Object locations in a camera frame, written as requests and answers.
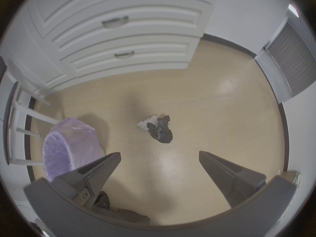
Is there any white wardrobe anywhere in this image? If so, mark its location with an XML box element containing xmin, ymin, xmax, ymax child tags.
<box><xmin>0</xmin><ymin>0</ymin><xmax>220</xmax><ymax>98</ymax></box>

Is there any white printed wrapper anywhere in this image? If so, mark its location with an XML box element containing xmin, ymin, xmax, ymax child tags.
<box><xmin>137</xmin><ymin>115</ymin><xmax>159</xmax><ymax>133</ymax></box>

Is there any white chair with grey cushions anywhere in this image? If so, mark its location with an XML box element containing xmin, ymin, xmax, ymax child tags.
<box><xmin>0</xmin><ymin>57</ymin><xmax>62</xmax><ymax>167</ymax></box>

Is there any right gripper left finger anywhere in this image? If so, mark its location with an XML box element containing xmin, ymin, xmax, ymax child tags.
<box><xmin>53</xmin><ymin>152</ymin><xmax>121</xmax><ymax>207</ymax></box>

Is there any black plastic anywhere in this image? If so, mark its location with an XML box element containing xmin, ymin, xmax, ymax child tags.
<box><xmin>147</xmin><ymin>115</ymin><xmax>173</xmax><ymax>144</ymax></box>

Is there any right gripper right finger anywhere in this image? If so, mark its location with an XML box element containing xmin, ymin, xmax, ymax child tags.
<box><xmin>199</xmin><ymin>151</ymin><xmax>267</xmax><ymax>208</ymax></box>

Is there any purple plastic bag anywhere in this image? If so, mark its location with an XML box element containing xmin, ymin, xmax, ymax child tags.
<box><xmin>42</xmin><ymin>118</ymin><xmax>105</xmax><ymax>182</ymax></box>

